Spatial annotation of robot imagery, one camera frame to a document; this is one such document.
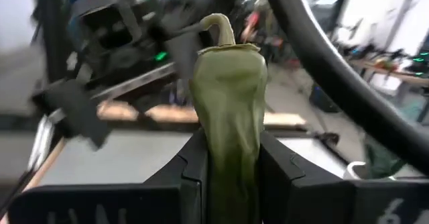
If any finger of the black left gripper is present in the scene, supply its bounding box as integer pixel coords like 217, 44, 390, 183
30, 78, 112, 151
149, 22, 210, 80

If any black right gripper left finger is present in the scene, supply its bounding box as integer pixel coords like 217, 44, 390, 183
143, 128, 210, 224

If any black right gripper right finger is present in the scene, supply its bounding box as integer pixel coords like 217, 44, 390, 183
257, 131, 353, 224

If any green pepper with stem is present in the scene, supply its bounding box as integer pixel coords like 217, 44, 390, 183
188, 13, 269, 224

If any snake plant in white pot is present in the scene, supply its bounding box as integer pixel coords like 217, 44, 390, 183
343, 139, 408, 181

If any background wooden table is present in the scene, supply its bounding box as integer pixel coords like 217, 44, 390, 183
348, 58, 429, 87

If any black metal table frame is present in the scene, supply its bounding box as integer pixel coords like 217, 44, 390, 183
33, 0, 70, 84

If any thick black right gripper cable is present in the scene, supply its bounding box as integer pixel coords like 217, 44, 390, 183
260, 0, 429, 176

